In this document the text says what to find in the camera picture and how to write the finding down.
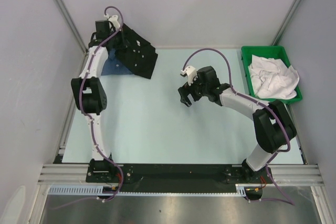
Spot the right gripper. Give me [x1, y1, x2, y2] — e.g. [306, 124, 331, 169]
[178, 72, 209, 107]

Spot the black long sleeve shirt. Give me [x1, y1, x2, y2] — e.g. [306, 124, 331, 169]
[115, 24, 158, 79]

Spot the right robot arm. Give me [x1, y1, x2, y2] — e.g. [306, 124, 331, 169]
[178, 66, 297, 183]

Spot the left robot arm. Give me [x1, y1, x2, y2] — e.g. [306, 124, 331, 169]
[71, 15, 123, 182]

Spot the blue checkered folded shirt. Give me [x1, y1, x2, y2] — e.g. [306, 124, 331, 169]
[101, 49, 133, 76]

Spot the white crumpled shirt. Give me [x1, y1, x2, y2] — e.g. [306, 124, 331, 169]
[248, 55, 300, 100]

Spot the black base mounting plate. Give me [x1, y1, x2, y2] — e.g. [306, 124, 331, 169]
[86, 160, 271, 194]

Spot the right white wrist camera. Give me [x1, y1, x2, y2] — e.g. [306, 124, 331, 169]
[180, 66, 198, 86]

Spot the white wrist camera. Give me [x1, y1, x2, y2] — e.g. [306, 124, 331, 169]
[180, 66, 198, 86]
[108, 15, 121, 30]

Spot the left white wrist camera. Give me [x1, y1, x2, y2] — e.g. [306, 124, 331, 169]
[108, 15, 121, 30]

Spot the left corner frame post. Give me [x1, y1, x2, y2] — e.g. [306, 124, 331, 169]
[53, 0, 87, 52]

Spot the corner frame post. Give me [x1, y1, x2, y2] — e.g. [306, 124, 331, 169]
[270, 0, 303, 46]
[53, 0, 87, 52]

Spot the slotted cable duct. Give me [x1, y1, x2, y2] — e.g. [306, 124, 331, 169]
[48, 185, 246, 197]

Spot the aluminium frame rail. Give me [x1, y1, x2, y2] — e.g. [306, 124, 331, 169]
[38, 164, 324, 186]

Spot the right corner frame post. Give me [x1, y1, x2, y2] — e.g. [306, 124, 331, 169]
[270, 0, 303, 46]

